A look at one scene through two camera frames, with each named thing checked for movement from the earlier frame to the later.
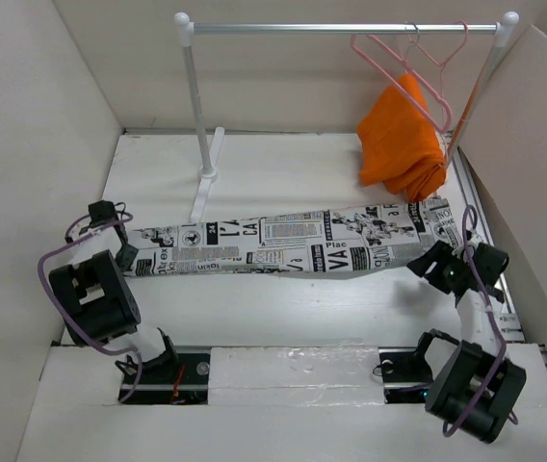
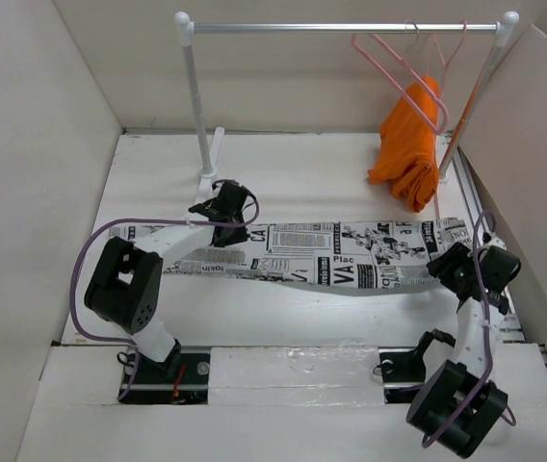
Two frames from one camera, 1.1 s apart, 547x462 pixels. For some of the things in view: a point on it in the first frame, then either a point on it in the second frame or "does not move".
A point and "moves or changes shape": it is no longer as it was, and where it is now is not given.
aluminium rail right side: (509, 322) does not move
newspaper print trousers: (355, 239) moves or changes shape
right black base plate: (406, 374) does not move
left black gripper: (128, 258) → (241, 236)
